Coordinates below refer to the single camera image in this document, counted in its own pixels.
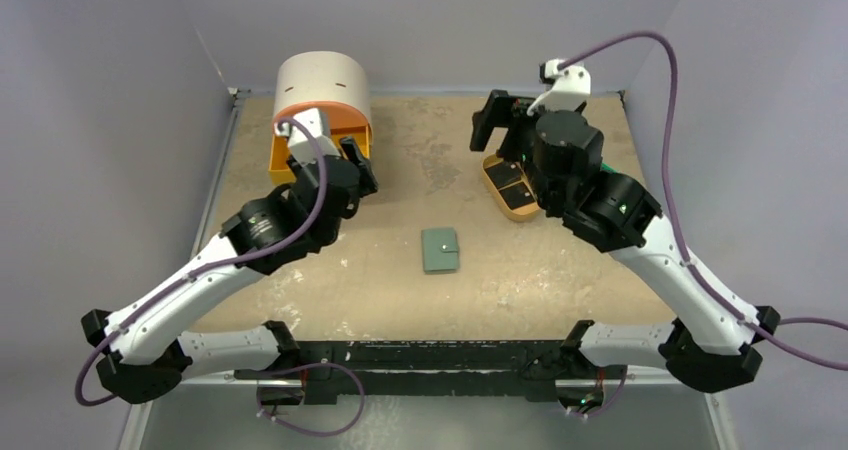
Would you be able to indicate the yellow open drawer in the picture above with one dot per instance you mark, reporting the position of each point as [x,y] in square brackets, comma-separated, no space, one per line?
[278,169]

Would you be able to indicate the orange oval tray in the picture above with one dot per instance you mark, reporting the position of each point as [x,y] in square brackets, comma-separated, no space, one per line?
[491,160]

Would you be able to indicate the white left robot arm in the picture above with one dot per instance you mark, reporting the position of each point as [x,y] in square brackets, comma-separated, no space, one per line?
[146,349]

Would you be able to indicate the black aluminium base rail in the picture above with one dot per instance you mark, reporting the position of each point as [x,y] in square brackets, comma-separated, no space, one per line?
[570,372]

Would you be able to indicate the white orange drawer cabinet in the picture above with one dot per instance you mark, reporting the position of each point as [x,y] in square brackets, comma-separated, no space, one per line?
[331,81]

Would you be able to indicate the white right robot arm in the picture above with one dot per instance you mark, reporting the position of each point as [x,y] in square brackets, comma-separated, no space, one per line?
[710,345]

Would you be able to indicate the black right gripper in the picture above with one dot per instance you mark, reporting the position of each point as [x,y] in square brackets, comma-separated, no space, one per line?
[506,118]

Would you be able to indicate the black card stack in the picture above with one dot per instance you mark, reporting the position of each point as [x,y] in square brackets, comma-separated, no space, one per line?
[503,174]

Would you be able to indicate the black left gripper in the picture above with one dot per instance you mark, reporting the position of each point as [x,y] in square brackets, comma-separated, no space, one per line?
[367,184]

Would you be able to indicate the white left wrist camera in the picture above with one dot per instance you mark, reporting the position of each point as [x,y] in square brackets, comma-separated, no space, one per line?
[307,134]

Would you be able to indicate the green card holder wallet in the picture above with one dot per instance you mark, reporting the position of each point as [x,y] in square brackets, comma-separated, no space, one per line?
[440,250]

